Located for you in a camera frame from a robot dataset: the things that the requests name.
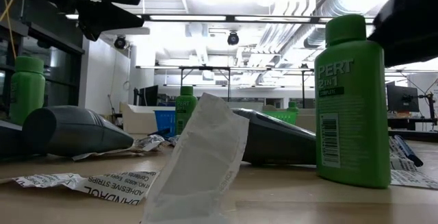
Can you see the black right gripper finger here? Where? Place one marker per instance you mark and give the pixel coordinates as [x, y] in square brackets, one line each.
[410, 28]

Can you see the green shampoo bottle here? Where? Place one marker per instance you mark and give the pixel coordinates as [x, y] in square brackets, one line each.
[352, 131]
[185, 111]
[292, 107]
[27, 90]

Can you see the black computer monitor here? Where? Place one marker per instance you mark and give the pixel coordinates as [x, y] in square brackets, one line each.
[403, 100]
[148, 95]

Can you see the black desk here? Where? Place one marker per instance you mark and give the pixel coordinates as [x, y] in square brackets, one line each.
[403, 124]

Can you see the white solid plastic bin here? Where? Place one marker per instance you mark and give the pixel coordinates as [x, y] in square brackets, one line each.
[137, 121]

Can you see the blue perforated plastic basket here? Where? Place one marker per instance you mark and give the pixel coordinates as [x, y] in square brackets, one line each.
[164, 119]

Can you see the green perforated plastic basket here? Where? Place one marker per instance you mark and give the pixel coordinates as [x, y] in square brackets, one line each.
[284, 118]

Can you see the black ceiling camera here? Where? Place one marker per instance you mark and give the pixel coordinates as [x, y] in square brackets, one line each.
[120, 42]
[233, 38]

